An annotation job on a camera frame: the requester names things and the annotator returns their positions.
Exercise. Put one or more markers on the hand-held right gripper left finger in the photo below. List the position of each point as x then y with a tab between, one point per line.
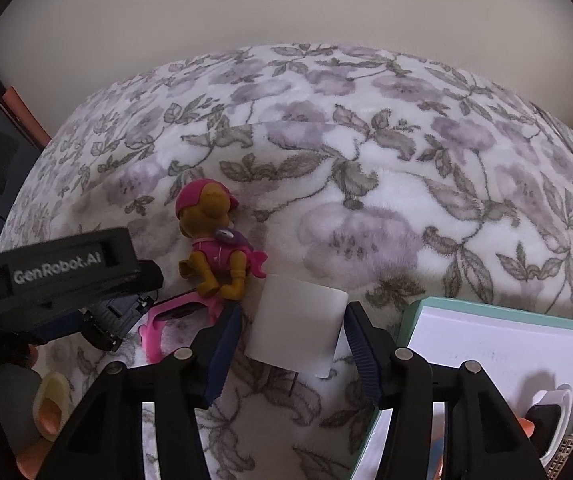
224	355

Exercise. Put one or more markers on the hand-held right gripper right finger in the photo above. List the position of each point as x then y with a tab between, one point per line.
364	355

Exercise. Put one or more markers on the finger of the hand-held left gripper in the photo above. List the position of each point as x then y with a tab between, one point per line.
61	327
150	275

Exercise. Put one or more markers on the black toy car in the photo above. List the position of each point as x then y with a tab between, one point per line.
111	327

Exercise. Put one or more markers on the white charger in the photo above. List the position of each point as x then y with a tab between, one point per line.
296	325

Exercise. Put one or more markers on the white tray with teal rim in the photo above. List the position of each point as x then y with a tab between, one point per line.
491	340

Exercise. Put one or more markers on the orange labelled small box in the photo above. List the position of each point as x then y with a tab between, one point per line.
526	425

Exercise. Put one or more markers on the beige plastic connector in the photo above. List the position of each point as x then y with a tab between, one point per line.
563	457

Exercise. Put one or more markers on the person's left hand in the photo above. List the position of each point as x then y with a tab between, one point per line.
50	412

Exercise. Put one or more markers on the pink brown toy dog figure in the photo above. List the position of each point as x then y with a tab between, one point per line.
211	260

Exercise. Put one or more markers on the reddish brown board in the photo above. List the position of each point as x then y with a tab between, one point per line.
24	115

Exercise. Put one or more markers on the floral printed blanket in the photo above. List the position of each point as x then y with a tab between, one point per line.
366	160

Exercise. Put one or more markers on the pink plastic frame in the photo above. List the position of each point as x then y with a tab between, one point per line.
154	345

